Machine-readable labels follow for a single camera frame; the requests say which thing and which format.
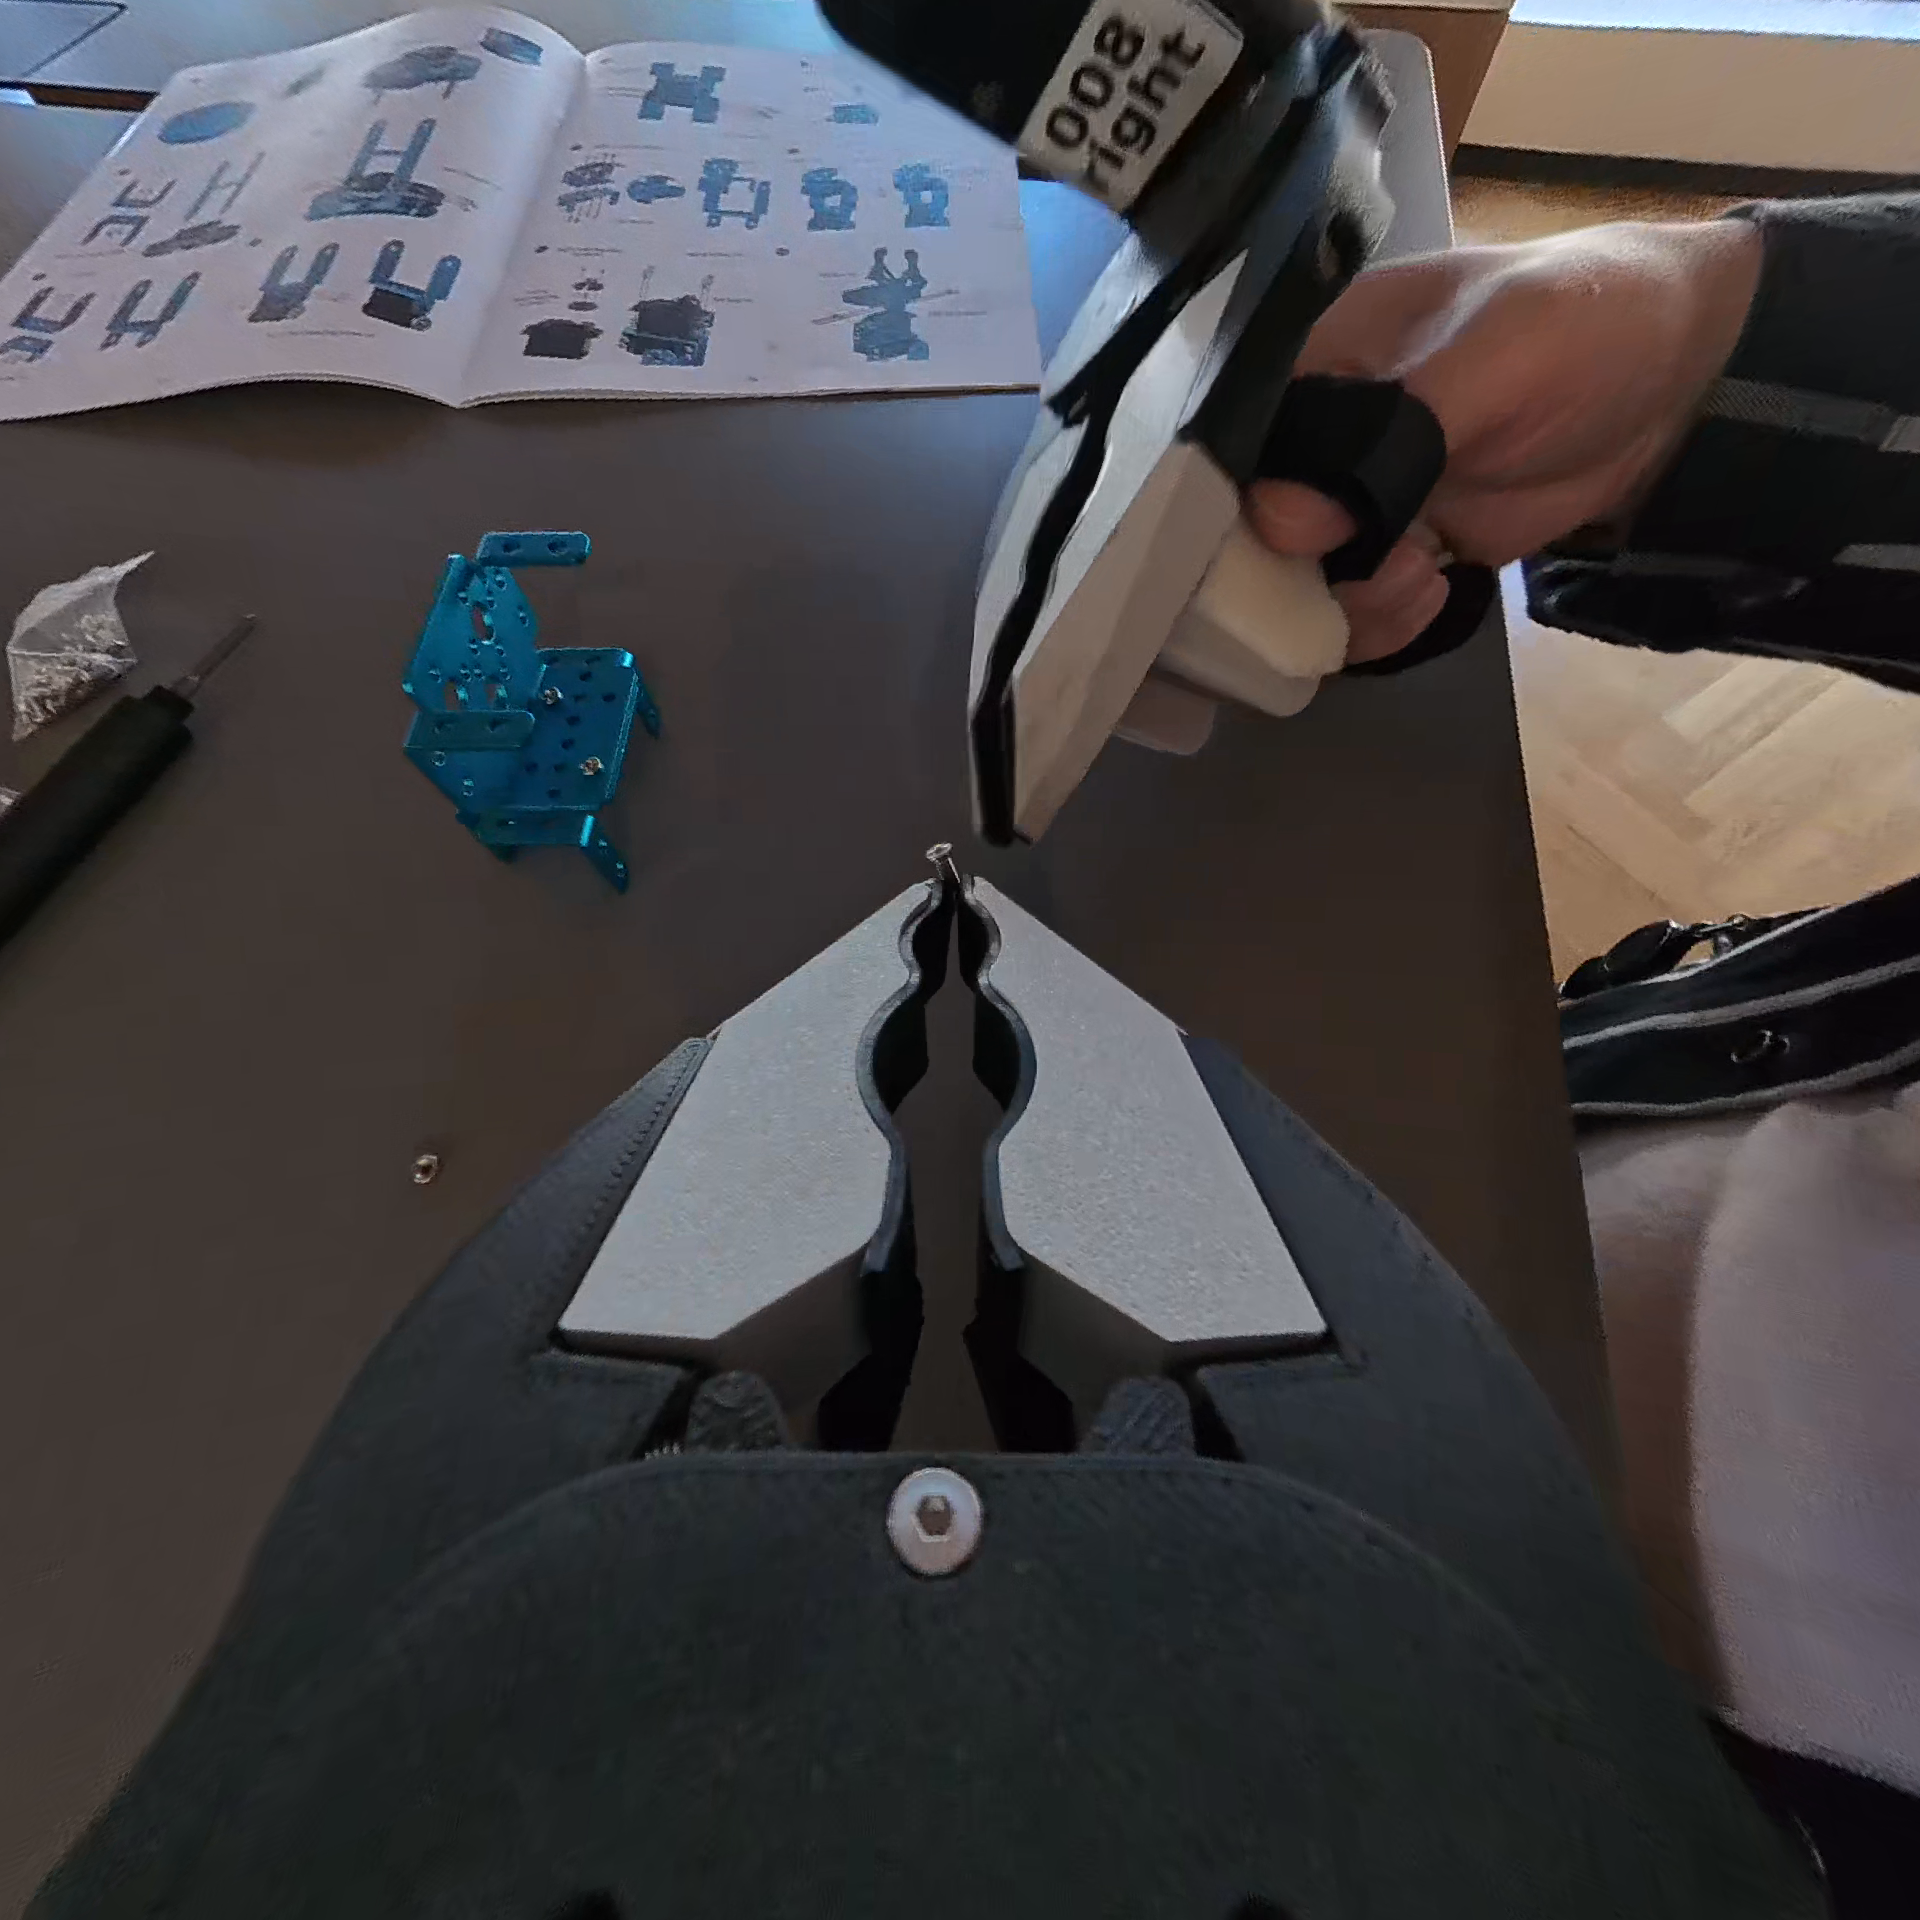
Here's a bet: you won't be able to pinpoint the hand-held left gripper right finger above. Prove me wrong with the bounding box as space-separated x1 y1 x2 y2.
954 877 1331 1452

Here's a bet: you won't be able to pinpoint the person's dark striped jacket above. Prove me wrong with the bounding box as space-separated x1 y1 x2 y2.
1560 884 1920 1119

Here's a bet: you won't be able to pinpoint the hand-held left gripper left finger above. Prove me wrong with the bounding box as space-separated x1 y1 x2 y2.
556 877 962 1452

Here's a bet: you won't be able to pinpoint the person's right hand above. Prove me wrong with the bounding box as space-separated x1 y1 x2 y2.
1243 222 1767 678

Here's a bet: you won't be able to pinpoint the clear bag of screws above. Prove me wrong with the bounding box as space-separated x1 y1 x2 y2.
5 552 156 742

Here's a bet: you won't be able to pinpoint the person's white shirt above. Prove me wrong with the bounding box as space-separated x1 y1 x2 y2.
1574 1079 1920 1794

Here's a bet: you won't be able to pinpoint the open instruction booklet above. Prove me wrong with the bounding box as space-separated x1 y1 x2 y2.
0 6 1043 422

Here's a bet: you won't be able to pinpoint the person's dark trousers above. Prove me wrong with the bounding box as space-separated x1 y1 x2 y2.
1710 1709 1920 1920

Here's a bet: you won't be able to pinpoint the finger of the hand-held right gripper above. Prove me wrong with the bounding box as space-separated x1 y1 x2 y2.
966 240 1250 820
982 335 1253 852

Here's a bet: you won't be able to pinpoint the black electric screwdriver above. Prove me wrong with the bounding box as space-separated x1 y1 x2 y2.
0 614 258 948

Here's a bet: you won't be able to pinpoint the blue metal bracket assembly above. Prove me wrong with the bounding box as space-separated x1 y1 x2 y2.
402 528 661 893

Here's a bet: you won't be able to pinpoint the dark flat pad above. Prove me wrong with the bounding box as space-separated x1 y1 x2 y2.
0 0 134 90

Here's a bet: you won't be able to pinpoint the grey desk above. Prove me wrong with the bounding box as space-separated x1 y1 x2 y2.
0 25 1651 1920

